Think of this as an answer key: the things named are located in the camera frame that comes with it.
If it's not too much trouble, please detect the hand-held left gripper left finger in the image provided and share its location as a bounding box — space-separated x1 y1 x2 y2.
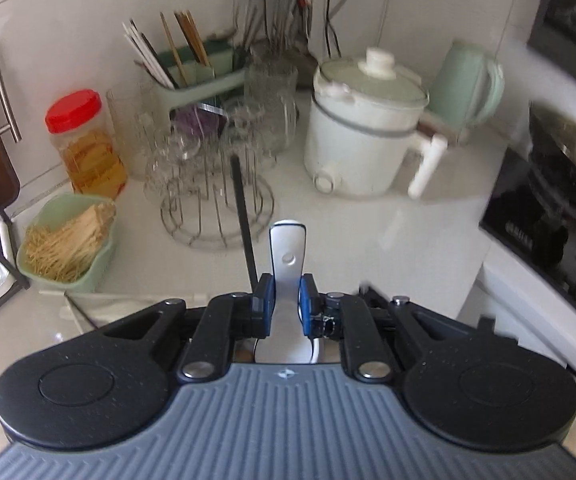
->
93 272 275 383

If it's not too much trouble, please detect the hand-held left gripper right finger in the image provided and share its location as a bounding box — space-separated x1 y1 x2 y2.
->
299 272 473 382

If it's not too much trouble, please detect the white ceramic spoon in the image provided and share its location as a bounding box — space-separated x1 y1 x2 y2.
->
255 220 319 364

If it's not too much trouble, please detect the row of hanging utensils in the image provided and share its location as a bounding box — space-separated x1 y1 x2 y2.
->
240 0 319 57

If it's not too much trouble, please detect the white chopstick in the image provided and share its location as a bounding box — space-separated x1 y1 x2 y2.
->
123 22 171 90
38 287 209 306
128 20 177 90

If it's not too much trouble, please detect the white electric pot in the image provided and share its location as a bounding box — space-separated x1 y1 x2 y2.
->
304 47 450 199

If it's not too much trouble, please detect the green plastic basket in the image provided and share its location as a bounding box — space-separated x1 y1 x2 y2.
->
16 194 118 294

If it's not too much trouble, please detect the purple lid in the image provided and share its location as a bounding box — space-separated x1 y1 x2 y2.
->
175 110 219 137

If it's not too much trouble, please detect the textured glass pitcher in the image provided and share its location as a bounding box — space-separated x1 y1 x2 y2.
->
244 57 299 169

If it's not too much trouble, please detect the pile of toothpicks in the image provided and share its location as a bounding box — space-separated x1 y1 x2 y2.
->
23 202 117 282

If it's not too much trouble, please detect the red-lid plastic jar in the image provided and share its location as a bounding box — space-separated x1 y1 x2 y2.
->
44 90 129 200

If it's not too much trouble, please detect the green chopstick holder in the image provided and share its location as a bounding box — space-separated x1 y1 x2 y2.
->
140 40 249 127

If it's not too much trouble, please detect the black induction cooktop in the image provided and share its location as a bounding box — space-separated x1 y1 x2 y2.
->
480 147 576 337

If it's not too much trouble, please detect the green electric kettle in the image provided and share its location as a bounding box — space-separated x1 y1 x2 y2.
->
420 39 505 146

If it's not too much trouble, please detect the steel wok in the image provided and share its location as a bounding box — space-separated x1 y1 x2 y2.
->
528 102 576 227

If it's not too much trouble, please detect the wire glass rack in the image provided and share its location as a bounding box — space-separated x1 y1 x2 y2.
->
160 155 275 249

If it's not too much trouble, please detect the steel bar handle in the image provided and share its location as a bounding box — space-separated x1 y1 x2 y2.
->
0 42 22 144

